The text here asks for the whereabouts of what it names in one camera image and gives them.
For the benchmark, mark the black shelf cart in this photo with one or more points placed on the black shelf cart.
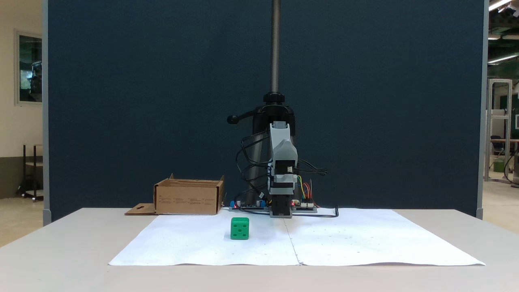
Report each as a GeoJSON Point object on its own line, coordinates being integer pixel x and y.
{"type": "Point", "coordinates": [30, 190]}

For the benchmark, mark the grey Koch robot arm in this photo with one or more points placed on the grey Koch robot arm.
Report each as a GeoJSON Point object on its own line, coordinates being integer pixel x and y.
{"type": "Point", "coordinates": [284, 150]}

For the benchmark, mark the black tripod stand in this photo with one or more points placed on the black tripod stand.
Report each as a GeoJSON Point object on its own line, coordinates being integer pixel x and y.
{"type": "Point", "coordinates": [275, 48]}

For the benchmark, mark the green bin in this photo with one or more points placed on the green bin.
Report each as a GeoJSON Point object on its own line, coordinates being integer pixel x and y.
{"type": "Point", "coordinates": [499, 165]}

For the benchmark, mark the brown cardboard box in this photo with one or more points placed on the brown cardboard box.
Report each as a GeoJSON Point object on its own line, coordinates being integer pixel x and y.
{"type": "Point", "coordinates": [186, 198]}

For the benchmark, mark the blue circuit board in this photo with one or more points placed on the blue circuit board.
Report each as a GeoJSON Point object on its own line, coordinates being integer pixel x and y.
{"type": "Point", "coordinates": [247, 208]}

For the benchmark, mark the ceiling strip light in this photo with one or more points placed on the ceiling strip light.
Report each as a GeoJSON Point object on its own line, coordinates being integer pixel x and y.
{"type": "Point", "coordinates": [498, 5]}
{"type": "Point", "coordinates": [494, 37]}
{"type": "Point", "coordinates": [502, 59]}

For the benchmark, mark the dark blue partition panel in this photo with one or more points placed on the dark blue partition panel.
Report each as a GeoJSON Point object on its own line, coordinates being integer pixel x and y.
{"type": "Point", "coordinates": [121, 101]}

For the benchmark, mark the aluminium profile frame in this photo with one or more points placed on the aluminium profile frame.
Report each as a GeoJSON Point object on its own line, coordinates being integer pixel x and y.
{"type": "Point", "coordinates": [488, 129]}

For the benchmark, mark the green die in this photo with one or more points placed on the green die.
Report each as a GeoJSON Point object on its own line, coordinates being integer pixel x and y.
{"type": "Point", "coordinates": [239, 229]}

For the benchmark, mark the framed wall window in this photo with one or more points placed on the framed wall window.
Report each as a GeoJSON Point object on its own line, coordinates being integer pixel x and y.
{"type": "Point", "coordinates": [30, 69]}

